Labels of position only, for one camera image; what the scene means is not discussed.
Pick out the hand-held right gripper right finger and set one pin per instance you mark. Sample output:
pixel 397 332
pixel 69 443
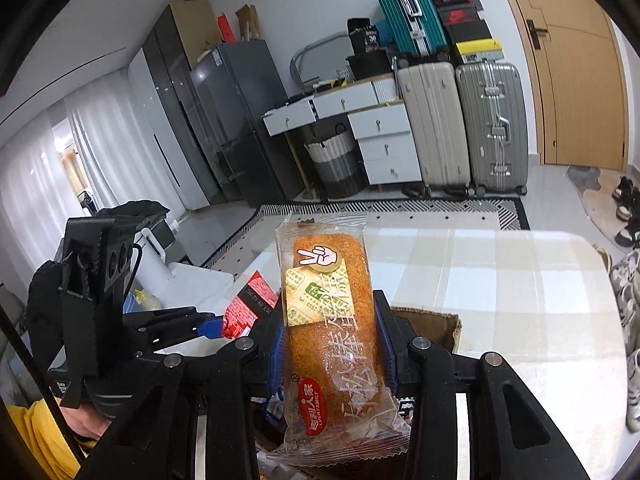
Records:
pixel 389 355

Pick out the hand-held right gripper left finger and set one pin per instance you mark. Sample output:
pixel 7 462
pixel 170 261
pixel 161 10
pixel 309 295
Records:
pixel 273 380

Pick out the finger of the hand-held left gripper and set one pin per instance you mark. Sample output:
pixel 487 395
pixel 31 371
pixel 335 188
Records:
pixel 190 345
pixel 210 329

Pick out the red snack packet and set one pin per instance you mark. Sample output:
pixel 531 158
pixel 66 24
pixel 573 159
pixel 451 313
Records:
pixel 250 305

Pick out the clear bread roll packet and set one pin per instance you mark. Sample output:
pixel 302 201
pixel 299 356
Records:
pixel 330 340

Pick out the person's left forearm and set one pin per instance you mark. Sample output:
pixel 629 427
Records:
pixel 85 422

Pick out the white side table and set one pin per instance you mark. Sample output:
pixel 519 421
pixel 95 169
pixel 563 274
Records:
pixel 200 285

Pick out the light blue container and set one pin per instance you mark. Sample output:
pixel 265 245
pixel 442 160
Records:
pixel 142 301

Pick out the white appliance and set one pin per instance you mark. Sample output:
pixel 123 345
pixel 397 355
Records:
pixel 152 255

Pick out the white sheer curtain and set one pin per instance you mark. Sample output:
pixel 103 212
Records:
pixel 45 185

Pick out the black white patterned rug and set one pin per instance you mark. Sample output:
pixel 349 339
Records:
pixel 400 207

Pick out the white wardrobe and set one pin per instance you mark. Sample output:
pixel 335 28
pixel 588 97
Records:
pixel 165 135

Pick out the wooden broom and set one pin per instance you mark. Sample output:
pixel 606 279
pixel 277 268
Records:
pixel 299 165

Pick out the grey white laundry basket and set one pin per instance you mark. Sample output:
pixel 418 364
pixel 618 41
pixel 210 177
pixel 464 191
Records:
pixel 337 165

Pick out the grey refrigerator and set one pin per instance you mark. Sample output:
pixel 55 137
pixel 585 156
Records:
pixel 240 120

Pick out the dark glossy cabinet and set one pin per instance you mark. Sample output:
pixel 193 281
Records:
pixel 170 75

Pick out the white desk with drawers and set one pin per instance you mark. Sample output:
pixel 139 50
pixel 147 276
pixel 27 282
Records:
pixel 385 130

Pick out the beige suitcase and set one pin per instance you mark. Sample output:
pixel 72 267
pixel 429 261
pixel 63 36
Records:
pixel 435 130

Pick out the grey suitcase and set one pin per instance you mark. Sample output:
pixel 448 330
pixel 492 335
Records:
pixel 492 130

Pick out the row of shoes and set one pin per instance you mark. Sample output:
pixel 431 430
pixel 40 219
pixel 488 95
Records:
pixel 627 280

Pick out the grey door mat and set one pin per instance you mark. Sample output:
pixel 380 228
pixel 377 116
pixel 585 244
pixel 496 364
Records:
pixel 592 195

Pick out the flat cardboard box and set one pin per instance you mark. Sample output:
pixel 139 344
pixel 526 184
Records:
pixel 195 30

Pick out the round glass mirror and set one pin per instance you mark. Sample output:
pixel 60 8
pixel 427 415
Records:
pixel 312 60

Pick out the tall red box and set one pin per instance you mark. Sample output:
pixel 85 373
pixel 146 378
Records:
pixel 226 29

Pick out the black storage box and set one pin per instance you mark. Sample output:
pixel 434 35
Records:
pixel 370 66

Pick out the small brown cardboard box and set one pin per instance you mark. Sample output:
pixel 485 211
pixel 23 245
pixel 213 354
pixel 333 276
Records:
pixel 247 22

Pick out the yellow black shoebox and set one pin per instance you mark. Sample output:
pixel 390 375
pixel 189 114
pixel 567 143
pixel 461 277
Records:
pixel 480 50

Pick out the black paper bag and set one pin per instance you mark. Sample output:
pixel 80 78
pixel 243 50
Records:
pixel 367 35

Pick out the plain black shoebox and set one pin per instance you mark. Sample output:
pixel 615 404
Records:
pixel 467 31

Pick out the wooden door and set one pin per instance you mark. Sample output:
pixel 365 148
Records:
pixel 575 70

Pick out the teal suitcase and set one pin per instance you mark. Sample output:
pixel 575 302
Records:
pixel 400 5

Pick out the black red shoebox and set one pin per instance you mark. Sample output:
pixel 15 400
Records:
pixel 457 7

